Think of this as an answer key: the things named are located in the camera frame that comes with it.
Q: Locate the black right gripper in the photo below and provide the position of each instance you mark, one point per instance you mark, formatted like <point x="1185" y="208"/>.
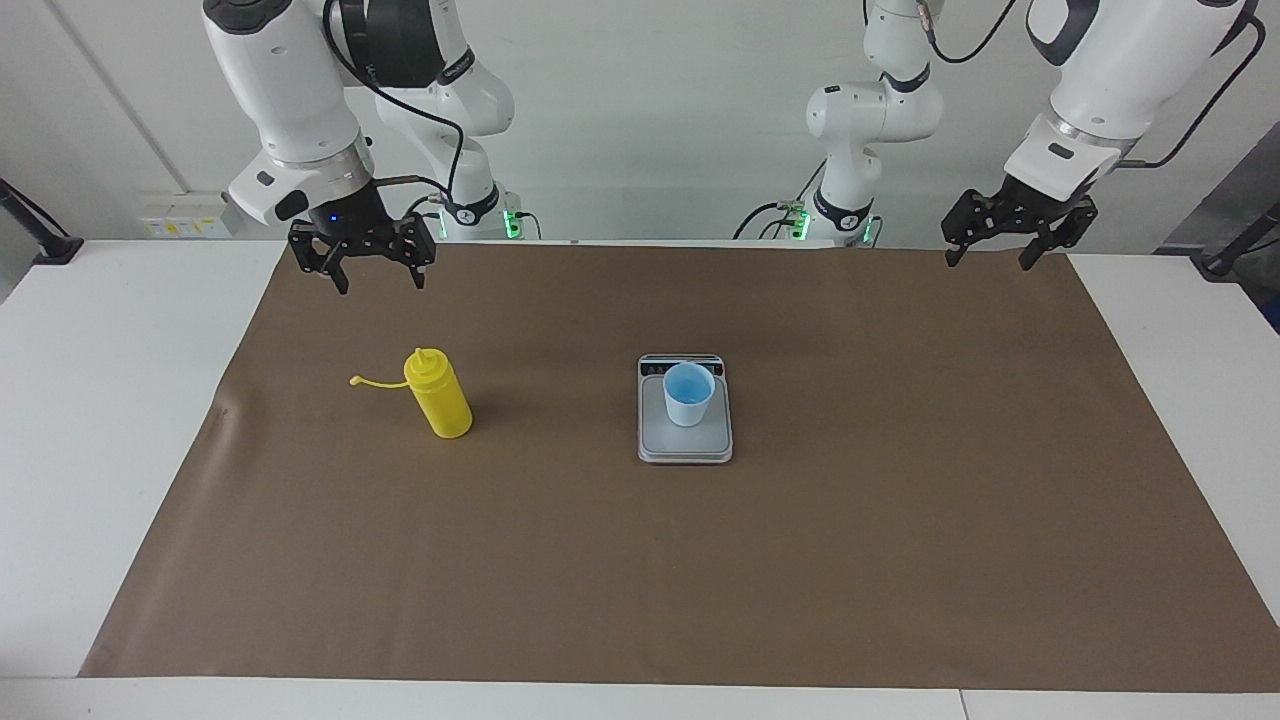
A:
<point x="355" y="225"/>

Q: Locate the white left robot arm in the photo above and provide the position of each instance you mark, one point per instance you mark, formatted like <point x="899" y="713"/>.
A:
<point x="1120" y="80"/>

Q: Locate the black clamp stand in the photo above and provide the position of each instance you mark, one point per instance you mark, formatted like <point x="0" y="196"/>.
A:
<point x="55" y="247"/>
<point x="1225" y="262"/>

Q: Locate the light blue plastic cup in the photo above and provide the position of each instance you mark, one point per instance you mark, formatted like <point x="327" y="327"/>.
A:
<point x="688" y="405"/>

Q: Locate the white wall socket box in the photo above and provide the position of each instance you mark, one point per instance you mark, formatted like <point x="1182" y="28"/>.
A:
<point x="185" y="215"/>

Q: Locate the brown paper table mat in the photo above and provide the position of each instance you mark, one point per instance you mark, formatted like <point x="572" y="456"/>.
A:
<point x="640" y="570"/>

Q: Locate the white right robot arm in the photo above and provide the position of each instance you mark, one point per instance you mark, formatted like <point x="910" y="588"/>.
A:
<point x="290" y="90"/>

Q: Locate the silver digital kitchen scale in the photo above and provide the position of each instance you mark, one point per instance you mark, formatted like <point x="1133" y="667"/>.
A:
<point x="685" y="445"/>

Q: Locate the yellow squeeze bottle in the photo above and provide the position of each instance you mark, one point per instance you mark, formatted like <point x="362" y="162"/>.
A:
<point x="442" y="405"/>

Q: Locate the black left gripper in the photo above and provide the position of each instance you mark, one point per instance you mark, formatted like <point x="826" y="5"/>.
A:
<point x="1010" y="213"/>

